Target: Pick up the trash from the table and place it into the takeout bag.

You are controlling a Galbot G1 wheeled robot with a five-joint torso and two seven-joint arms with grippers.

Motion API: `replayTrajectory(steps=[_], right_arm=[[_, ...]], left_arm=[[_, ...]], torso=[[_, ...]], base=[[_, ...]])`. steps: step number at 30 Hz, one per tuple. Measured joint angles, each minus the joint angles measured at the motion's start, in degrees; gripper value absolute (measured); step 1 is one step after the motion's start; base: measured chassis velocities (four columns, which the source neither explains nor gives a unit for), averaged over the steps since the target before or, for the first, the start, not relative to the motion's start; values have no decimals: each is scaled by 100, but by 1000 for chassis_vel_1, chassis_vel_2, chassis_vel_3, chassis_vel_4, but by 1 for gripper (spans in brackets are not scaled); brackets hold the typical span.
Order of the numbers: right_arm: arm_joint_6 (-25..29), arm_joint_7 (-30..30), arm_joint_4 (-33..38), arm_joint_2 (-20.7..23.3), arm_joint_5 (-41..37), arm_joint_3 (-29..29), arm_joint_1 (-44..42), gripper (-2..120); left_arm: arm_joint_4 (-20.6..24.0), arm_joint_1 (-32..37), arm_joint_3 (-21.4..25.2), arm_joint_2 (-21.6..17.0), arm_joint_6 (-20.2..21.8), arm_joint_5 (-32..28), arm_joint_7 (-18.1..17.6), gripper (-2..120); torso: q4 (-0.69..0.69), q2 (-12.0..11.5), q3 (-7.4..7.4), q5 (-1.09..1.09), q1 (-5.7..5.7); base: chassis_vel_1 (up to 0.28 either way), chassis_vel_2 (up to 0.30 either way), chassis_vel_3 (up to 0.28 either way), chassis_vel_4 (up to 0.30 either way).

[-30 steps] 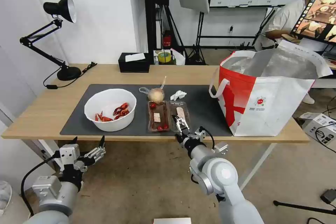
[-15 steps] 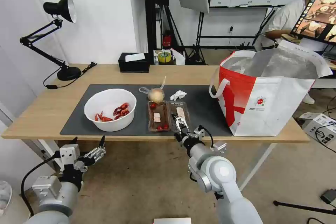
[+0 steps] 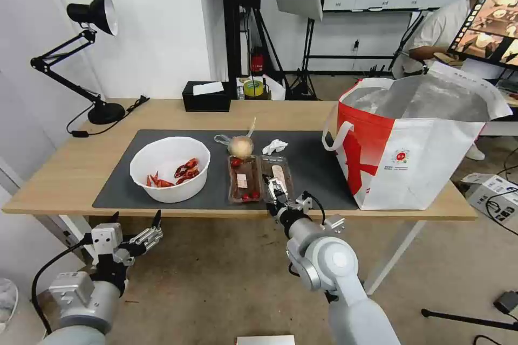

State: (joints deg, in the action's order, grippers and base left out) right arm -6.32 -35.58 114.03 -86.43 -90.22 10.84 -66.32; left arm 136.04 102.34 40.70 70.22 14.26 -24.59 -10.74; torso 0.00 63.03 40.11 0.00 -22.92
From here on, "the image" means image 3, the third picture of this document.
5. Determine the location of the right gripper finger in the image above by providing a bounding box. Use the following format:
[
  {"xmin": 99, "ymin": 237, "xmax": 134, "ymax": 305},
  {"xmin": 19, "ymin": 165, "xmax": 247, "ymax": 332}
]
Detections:
[
  {"xmin": 276, "ymin": 178, "xmax": 295, "ymax": 208},
  {"xmin": 262, "ymin": 174, "xmax": 280, "ymax": 208}
]

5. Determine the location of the clear bag with round bun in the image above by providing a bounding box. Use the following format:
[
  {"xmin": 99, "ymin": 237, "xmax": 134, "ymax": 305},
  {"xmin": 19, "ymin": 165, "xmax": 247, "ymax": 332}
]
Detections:
[{"xmin": 214, "ymin": 116, "xmax": 258, "ymax": 158}]

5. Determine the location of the clear plastic bag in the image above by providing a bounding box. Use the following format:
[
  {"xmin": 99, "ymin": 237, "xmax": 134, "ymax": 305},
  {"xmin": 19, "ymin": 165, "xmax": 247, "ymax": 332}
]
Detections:
[{"xmin": 0, "ymin": 278, "xmax": 19, "ymax": 334}]

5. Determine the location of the white red takeout bag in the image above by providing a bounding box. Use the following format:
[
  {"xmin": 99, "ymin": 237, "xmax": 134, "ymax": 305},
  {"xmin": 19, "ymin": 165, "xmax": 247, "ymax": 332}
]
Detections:
[{"xmin": 322, "ymin": 61, "xmax": 514, "ymax": 212}]

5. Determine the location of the clear plastic clamshell box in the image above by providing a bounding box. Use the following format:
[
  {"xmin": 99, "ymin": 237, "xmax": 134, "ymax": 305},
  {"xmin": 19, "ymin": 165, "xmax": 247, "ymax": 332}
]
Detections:
[{"xmin": 227, "ymin": 154, "xmax": 294, "ymax": 205}]

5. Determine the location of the dark grey table mat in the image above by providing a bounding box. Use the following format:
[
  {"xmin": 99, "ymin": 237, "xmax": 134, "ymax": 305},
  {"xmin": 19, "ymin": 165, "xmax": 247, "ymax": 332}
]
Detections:
[{"xmin": 92, "ymin": 129, "xmax": 366, "ymax": 212}]

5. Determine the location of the crumpled white napkin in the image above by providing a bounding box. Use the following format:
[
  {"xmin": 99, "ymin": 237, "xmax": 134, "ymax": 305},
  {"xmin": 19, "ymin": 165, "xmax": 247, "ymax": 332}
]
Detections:
[{"xmin": 261, "ymin": 139, "xmax": 289, "ymax": 156}]

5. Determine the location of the white table leg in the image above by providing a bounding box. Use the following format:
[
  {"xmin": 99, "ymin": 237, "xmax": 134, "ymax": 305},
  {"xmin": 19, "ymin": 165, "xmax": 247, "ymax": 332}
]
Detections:
[
  {"xmin": 363, "ymin": 219, "xmax": 426, "ymax": 295},
  {"xmin": 33, "ymin": 215, "xmax": 99, "ymax": 267}
]

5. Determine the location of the white plastic bowl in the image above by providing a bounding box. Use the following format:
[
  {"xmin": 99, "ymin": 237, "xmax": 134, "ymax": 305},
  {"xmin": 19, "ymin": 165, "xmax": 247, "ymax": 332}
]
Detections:
[{"xmin": 129, "ymin": 136, "xmax": 212, "ymax": 204}]

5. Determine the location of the green tape roll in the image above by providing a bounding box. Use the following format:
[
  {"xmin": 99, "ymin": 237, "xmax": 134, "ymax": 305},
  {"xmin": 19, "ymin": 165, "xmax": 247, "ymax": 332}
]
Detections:
[{"xmin": 242, "ymin": 79, "xmax": 266, "ymax": 99}]

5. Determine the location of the white paper sheet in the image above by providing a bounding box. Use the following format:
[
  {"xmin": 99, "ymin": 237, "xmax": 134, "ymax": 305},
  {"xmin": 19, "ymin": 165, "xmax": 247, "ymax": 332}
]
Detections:
[{"xmin": 262, "ymin": 74, "xmax": 287, "ymax": 101}]

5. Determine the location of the black desk lamp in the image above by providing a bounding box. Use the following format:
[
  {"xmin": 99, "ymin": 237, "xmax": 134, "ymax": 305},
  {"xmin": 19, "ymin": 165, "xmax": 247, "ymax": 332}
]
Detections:
[{"xmin": 30, "ymin": 0, "xmax": 127, "ymax": 126}]

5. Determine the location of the black tissue box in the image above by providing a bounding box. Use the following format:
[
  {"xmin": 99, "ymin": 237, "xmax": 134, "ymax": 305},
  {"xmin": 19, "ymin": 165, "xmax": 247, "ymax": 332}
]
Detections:
[{"xmin": 181, "ymin": 81, "xmax": 232, "ymax": 113}]

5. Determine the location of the white tissue sheet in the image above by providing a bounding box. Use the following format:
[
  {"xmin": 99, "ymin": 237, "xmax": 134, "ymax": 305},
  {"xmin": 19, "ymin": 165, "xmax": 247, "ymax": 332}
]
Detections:
[{"xmin": 192, "ymin": 81, "xmax": 225, "ymax": 96}]

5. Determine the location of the white robot front shell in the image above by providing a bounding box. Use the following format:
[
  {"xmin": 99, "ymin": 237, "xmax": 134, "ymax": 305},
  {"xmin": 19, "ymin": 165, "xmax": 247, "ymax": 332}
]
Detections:
[{"xmin": 236, "ymin": 335, "xmax": 296, "ymax": 345}]

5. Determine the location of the red fire extinguisher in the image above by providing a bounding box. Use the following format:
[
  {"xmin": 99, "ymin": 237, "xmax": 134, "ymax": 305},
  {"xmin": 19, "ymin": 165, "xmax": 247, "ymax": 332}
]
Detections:
[{"xmin": 250, "ymin": 47, "xmax": 266, "ymax": 75}]

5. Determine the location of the black light tripod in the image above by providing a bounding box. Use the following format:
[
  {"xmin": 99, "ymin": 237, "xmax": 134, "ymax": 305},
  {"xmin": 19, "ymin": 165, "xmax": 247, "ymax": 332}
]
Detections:
[{"xmin": 284, "ymin": 16, "xmax": 321, "ymax": 101}]

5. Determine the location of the white cardboard box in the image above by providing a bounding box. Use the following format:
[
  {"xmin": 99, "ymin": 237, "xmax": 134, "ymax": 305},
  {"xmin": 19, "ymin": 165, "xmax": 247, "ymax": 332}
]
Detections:
[{"xmin": 461, "ymin": 172, "xmax": 518, "ymax": 223}]

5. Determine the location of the black floor stand bar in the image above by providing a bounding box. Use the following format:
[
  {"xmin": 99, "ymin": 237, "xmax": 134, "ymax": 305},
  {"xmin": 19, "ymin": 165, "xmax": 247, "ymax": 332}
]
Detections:
[{"xmin": 420, "ymin": 308, "xmax": 518, "ymax": 333}]

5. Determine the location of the person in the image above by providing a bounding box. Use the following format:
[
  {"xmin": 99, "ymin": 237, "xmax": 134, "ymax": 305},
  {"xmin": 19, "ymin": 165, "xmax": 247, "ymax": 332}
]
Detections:
[{"xmin": 391, "ymin": 0, "xmax": 499, "ymax": 80}]

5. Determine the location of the grey power adapter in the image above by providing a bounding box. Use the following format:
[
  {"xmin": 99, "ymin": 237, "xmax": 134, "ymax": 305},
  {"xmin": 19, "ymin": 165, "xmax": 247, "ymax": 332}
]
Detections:
[{"xmin": 493, "ymin": 289, "xmax": 518, "ymax": 314}]

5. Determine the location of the computer monitor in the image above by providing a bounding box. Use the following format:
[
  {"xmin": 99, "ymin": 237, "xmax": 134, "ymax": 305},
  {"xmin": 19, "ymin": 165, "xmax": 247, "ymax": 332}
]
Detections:
[{"xmin": 446, "ymin": 0, "xmax": 518, "ymax": 70}]

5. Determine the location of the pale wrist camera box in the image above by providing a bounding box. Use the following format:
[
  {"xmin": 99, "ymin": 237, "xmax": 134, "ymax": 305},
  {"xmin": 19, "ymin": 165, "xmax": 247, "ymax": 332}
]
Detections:
[{"xmin": 90, "ymin": 223, "xmax": 124, "ymax": 256}]

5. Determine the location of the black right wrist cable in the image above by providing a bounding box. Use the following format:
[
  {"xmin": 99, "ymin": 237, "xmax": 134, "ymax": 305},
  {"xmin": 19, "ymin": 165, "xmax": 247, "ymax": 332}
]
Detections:
[{"xmin": 302, "ymin": 190, "xmax": 328, "ymax": 227}]

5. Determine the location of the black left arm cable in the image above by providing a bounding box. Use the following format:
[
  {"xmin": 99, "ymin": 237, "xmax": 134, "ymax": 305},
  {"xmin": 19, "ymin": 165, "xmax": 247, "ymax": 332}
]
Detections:
[{"xmin": 31, "ymin": 244, "xmax": 96, "ymax": 334}]

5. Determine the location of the black lamp power cord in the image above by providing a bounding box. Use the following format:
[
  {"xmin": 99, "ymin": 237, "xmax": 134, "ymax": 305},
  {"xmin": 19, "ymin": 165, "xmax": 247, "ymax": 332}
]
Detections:
[{"xmin": 66, "ymin": 94, "xmax": 151, "ymax": 139}]

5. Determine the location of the black metal rack frame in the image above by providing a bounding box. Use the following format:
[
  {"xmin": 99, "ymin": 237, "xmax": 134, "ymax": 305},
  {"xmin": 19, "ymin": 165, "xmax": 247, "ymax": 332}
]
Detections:
[{"xmin": 220, "ymin": 0, "xmax": 269, "ymax": 100}]

